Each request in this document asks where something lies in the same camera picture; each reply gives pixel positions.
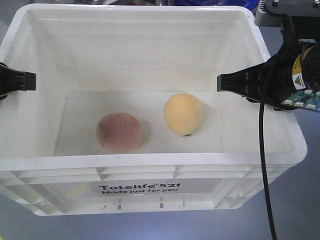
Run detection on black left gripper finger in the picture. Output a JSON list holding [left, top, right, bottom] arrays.
[[0, 62, 37, 97]]

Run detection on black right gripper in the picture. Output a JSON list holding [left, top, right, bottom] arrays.
[[216, 43, 302, 110]]

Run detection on yellow plush fruit toy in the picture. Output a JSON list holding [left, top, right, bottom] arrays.
[[163, 93, 203, 136]]

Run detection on white plastic tote box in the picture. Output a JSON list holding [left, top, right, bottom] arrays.
[[0, 2, 308, 217]]

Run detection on pink plush fruit toy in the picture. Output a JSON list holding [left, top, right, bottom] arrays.
[[96, 112, 142, 153]]

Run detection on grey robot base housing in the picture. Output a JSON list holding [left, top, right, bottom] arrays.
[[254, 0, 320, 43]]

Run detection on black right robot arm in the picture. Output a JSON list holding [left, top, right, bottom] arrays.
[[216, 42, 320, 112]]

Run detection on green circuit board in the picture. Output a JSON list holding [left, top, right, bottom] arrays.
[[281, 89, 320, 112]]

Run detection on black cable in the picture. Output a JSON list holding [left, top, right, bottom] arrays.
[[258, 57, 278, 240]]

